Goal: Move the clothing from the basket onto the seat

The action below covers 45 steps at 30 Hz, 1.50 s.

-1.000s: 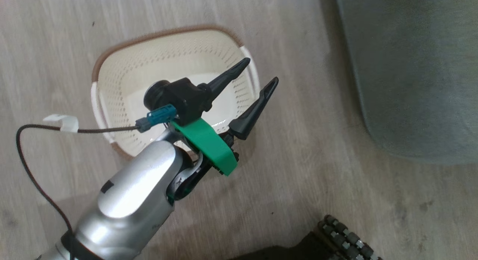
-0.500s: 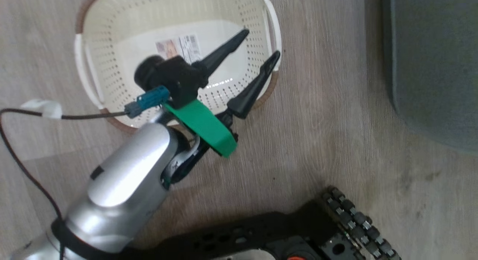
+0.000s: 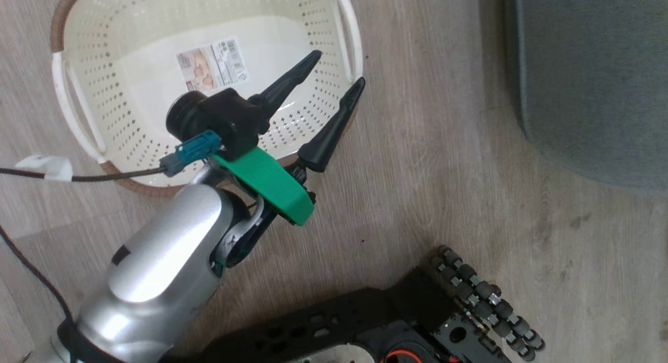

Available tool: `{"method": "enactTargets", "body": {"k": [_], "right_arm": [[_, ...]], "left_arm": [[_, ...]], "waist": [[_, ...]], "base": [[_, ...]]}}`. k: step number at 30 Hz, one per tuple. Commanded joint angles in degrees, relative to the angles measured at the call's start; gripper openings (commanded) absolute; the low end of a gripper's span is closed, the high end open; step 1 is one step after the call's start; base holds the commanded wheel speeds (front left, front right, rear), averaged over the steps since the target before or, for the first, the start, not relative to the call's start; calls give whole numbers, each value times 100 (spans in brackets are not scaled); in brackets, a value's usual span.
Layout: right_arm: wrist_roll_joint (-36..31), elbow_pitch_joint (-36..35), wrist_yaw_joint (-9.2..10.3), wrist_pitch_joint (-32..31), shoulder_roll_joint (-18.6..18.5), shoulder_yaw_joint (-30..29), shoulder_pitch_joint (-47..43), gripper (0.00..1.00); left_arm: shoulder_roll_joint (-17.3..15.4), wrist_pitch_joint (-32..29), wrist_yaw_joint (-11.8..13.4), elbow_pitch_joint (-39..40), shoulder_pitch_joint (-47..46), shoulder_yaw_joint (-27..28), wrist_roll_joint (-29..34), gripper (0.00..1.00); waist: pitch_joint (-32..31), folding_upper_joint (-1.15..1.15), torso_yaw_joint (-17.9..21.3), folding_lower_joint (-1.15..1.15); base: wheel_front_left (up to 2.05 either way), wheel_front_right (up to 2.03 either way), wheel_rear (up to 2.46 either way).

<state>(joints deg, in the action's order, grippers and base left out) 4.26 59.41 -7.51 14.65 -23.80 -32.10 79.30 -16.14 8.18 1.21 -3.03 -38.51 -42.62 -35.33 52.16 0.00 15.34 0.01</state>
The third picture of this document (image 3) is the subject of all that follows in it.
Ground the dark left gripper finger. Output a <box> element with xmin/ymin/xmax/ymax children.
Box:
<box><xmin>297</xmin><ymin>77</ymin><xmax>366</xmax><ymax>174</ymax></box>
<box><xmin>249</xmin><ymin>50</ymin><xmax>323</xmax><ymax>132</ymax></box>

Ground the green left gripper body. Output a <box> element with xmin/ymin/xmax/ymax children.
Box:
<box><xmin>211</xmin><ymin>146</ymin><xmax>317</xmax><ymax>227</ymax></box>

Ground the grey fabric sofa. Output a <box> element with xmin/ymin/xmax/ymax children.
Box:
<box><xmin>503</xmin><ymin>0</ymin><xmax>668</xmax><ymax>192</ymax></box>

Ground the printed basket label sticker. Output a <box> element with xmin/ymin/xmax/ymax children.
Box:
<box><xmin>175</xmin><ymin>37</ymin><xmax>249</xmax><ymax>91</ymax></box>

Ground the white perforated laundry basket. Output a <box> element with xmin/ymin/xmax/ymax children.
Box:
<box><xmin>51</xmin><ymin>0</ymin><xmax>364</xmax><ymax>198</ymax></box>

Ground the black omni wheel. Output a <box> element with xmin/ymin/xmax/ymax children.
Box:
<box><xmin>428</xmin><ymin>244</ymin><xmax>546</xmax><ymax>363</ymax></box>

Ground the blue cable connector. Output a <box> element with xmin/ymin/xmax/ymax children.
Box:
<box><xmin>159</xmin><ymin>130</ymin><xmax>223</xmax><ymax>177</ymax></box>

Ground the black cable with connector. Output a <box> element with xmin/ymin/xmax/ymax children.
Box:
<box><xmin>0</xmin><ymin>165</ymin><xmax>169</xmax><ymax>184</ymax></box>

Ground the white cable tag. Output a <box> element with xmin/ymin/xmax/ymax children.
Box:
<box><xmin>14</xmin><ymin>154</ymin><xmax>74</xmax><ymax>183</ymax></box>

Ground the thin black cable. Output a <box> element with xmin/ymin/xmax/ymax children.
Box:
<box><xmin>0</xmin><ymin>225</ymin><xmax>75</xmax><ymax>324</ymax></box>

